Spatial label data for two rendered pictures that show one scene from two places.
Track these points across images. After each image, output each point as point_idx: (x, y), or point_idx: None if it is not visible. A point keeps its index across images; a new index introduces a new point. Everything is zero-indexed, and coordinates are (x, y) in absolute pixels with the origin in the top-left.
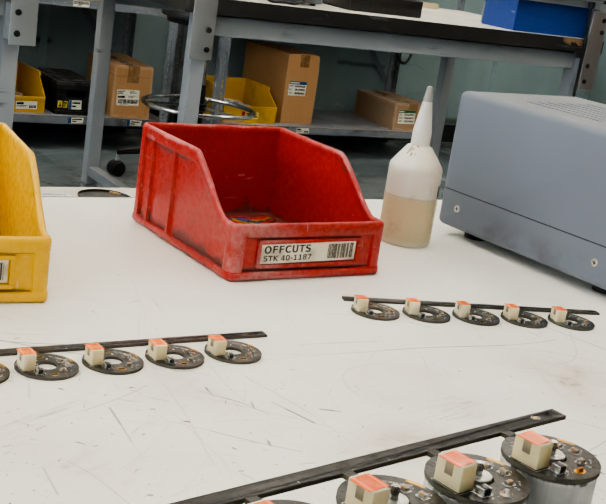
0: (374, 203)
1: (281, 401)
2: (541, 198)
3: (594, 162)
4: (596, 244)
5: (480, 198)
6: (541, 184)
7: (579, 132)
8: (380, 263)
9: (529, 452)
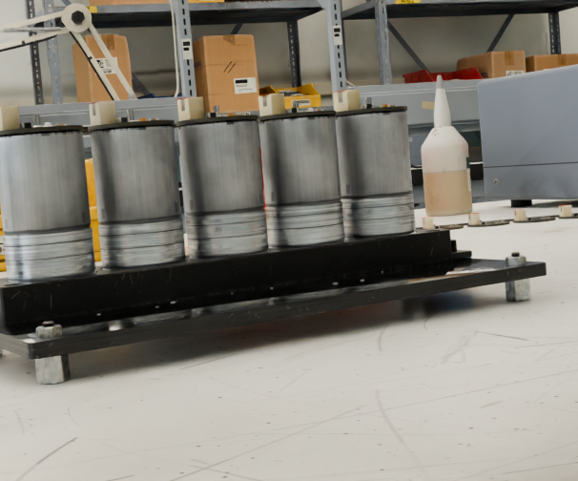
0: None
1: None
2: (554, 142)
3: None
4: None
5: (510, 164)
6: (551, 130)
7: (567, 73)
8: (419, 221)
9: (341, 100)
